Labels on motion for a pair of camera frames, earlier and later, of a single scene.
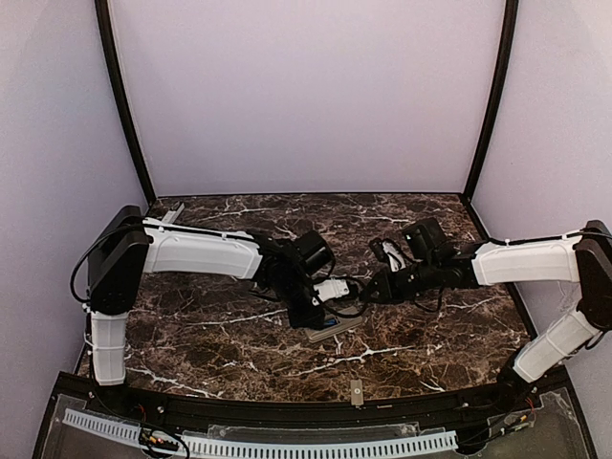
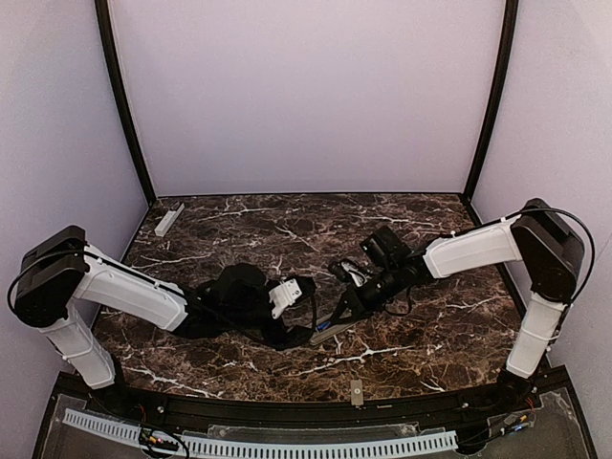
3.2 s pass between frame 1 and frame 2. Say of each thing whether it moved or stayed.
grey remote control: stayed
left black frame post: stayed
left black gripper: moved
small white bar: stayed
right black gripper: moved
